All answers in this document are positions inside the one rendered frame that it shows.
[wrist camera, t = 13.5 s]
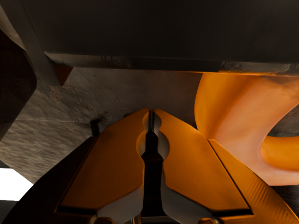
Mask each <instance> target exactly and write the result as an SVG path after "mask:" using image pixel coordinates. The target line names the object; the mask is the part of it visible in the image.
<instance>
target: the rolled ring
mask: <svg viewBox="0 0 299 224"><path fill-rule="evenodd" d="M298 104H299V77H287V76H258V75H238V74H218V73H203V75H202V77H201V80H200V83H199V86H198V90H197V94H196V98H195V105H194V116H195V121H196V125H197V128H198V131H199V132H200V133H201V134H202V135H203V136H205V137H206V138H207V139H214V140H216V141H217V142H218V143H219V144H221V145H222V146H223V147H224V148H225V149H226V150H227V151H229V152H230V153H231V154H232V155H234V156H235V157H236V158H237V159H239V160H240V161H241V162H242V163H244V164H245V165H246V166H247V167H248V168H249V169H250V170H252V171H253V172H254V173H255V174H257V175H258V176H259V177H260V178H261V179H263V180H264V181H265V182H266V183H267V184H268V185H269V186H281V185H298V184H299V136H293V137H272V136H267V134H268V133H269V131H270V130H271V129H272V128H273V127H274V126H275V125H276V124H277V123H278V122H279V121H280V120H281V119H282V118H283V117H284V116H285V115H286V114H287V113H288V112H289V111H290V110H292V109H293V108H294V107H295V106H297V105H298Z"/></svg>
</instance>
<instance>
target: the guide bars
mask: <svg viewBox="0 0 299 224"><path fill-rule="evenodd" d="M0 29H1V30H2V31H3V32H4V33H5V34H6V35H7V36H8V37H9V38H10V39H11V40H12V41H13V42H14V43H16V44H17V45H19V46H20V47H21V48H23V49H24V50H25V48H24V47H23V45H22V43H21V41H22V40H21V38H20V37H19V36H18V34H17V32H16V31H15V29H14V27H13V26H12V25H11V23H10V21H9V19H8V17H7V16H6V14H5V12H4V10H3V8H2V7H1V5H0ZM44 54H46V55H47V56H48V57H49V58H50V59H51V60H52V62H53V63H55V64H58V65H62V66H67V67H79V68H108V69H128V70H148V71H169V72H198V73H218V74H238V75H258V76H287V77H299V64H273V63H252V62H232V61H211V60H182V59H161V58H141V57H120V56H90V55H70V54H49V53H47V52H46V51H45V52H44Z"/></svg>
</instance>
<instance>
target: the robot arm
mask: <svg viewBox="0 0 299 224"><path fill-rule="evenodd" d="M150 127H151V129H152V132H154V133H155V134H156V135H157V136H158V153H159V154H160V155H161V156H162V157H163V159H164V161H163V163H162V178H161V198H162V208H163V211H164V212H165V214H166V215H168V216H169V217H171V218H172V219H174V220H176V221H177V222H179V223H181V224H299V218H298V217H297V216H296V215H295V213H294V212H293V211H292V210H291V208H290V207H289V206H288V205H287V204H286V203H285V201H284V200H283V199H282V198H281V197H280V196H279V195H278V194H277V193H276V192H275V191H274V190H273V189H272V188H271V187H270V186H269V185H268V184H267V183H266V182H265V181H264V180H263V179H261V178H260V177H259V176H258V175H257V174H255V173H254V172H253V171H252V170H250V169H249V168H248V167H247V166H246V165H245V164H244V163H242V162H241V161H240V160H239V159H237V158H236V157H235V156H234V155H232V154H231V153H230V152H229V151H227V150H226V149H225V148H224V147H223V146H222V145H221V144H219V143H218V142H217V141H216V140H214V139H207V138H206V137H205V136H203V135H202V134H201V133H200V132H199V131H198V130H196V129H195V128H193V127H192V126H190V125H189V124H187V123H185V122H184V121H182V120H180V119H178V118H176V117H174V116H172V115H171V114H169V113H166V112H165V111H163V110H161V109H155V110H151V109H147V108H143V109H141V110H139V111H137V112H135V113H133V114H131V115H129V116H127V117H125V118H123V119H121V120H119V121H117V122H115V123H114V124H112V125H110V126H109V127H108V128H107V129H105V130H104V131H103V132H101V133H100V134H99V135H98V136H97V137H95V136H91V137H89V138H88V139H87V140H86V141H84V142H83V143H82V144H81V145H79V146H78V147H77V148H76V149H74V150H73V151H72V152H71V153H70V154H68V155H67V156H66V157H65V158H64V159H62V160H61V161H60V162H59V163H57V164H56V165H55V166H54V167H53V168H51V169H50V170H49V171H48V172H47V173H45V174H44V175H43V176H42V177H41V178H40V179H39V180H38V181H37V182H36V183H35V184H34V185H33V186H32V187H31V188H30V189H29V190H28V191H27V192H26V193H25V194H24V195H23V196H22V197H21V198H20V200H19V201H18V202H17V203H16V204H15V206H14V207H13V208H12V210H11V211H10V212H9V214H8V215H7V216H6V217H5V219H4V220H3V222H2V223H1V224H123V223H125V222H127V221H129V220H130V219H132V218H134V217H135V216H137V215H138V214H139V213H140V212H141V211H142V208H143V198H144V174H145V163H144V160H143V159H142V158H141V156H142V154H143V153H144V152H145V135H146V133H147V132H148V131H150Z"/></svg>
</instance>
